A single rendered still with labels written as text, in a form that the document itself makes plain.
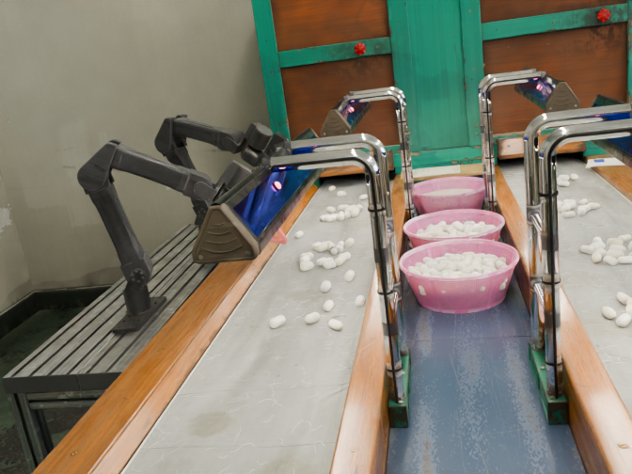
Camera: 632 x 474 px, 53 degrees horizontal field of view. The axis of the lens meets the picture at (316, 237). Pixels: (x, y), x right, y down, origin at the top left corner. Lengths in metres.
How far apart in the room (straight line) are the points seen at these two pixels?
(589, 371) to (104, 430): 0.72
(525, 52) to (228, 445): 1.86
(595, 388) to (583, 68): 1.67
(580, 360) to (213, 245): 0.59
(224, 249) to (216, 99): 2.67
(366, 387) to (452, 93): 1.62
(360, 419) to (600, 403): 0.32
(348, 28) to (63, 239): 2.19
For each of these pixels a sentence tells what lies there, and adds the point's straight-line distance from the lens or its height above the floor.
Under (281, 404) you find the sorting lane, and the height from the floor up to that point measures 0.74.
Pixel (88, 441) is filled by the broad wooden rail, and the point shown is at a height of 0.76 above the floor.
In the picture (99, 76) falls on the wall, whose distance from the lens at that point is 3.63.
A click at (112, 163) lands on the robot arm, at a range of 1.59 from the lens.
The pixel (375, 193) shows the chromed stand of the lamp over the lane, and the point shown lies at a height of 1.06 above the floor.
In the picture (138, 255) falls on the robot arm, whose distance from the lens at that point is 1.64.
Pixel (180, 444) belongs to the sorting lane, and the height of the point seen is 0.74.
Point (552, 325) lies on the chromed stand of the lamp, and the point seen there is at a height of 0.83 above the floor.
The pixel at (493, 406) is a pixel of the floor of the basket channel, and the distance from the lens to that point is 1.11.
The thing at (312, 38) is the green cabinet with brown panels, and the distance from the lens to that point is 2.48.
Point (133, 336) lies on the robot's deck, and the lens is 1.61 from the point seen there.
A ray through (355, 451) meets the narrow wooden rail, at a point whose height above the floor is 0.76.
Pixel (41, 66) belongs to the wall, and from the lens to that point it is 3.78.
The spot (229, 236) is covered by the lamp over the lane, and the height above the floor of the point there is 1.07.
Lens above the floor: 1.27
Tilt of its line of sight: 16 degrees down
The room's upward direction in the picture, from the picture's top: 8 degrees counter-clockwise
